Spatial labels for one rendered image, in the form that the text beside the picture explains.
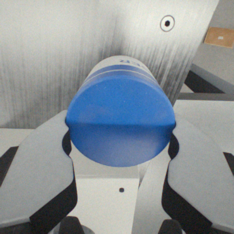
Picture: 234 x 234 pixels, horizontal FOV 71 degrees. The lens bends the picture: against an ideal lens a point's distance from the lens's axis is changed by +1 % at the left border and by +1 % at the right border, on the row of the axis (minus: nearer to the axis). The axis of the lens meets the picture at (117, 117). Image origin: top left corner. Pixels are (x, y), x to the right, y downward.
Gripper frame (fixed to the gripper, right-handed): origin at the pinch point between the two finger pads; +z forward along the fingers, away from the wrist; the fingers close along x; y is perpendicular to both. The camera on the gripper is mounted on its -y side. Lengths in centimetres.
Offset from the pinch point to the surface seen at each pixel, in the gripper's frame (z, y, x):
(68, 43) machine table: 17.0, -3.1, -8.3
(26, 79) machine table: 17.0, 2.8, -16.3
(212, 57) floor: 100, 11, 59
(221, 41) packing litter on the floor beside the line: 99, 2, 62
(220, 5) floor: 100, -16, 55
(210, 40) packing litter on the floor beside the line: 99, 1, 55
